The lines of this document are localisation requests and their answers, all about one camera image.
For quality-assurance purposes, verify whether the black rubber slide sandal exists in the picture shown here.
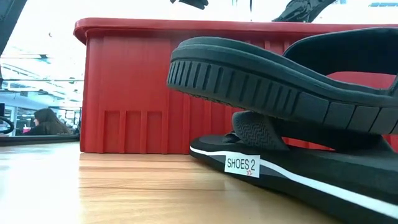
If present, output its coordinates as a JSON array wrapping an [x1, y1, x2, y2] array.
[[167, 27, 398, 135]]

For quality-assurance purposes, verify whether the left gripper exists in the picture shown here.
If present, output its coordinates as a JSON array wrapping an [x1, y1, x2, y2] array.
[[170, 0, 210, 11]]

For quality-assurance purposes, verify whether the black curved hoop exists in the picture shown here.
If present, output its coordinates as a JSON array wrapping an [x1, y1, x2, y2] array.
[[0, 115, 15, 135]]

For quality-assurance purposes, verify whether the person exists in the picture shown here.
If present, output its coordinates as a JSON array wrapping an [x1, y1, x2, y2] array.
[[22, 108, 73, 136]]

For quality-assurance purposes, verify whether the black metal rig frame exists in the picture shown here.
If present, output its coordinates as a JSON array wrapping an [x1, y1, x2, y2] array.
[[0, 134, 81, 147]]

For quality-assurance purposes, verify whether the large red plastic bin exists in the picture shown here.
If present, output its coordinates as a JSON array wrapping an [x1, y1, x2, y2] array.
[[73, 17, 398, 156]]

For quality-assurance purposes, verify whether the black flip-flop white stripe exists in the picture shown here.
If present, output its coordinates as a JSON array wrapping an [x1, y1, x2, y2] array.
[[189, 110, 398, 224]]

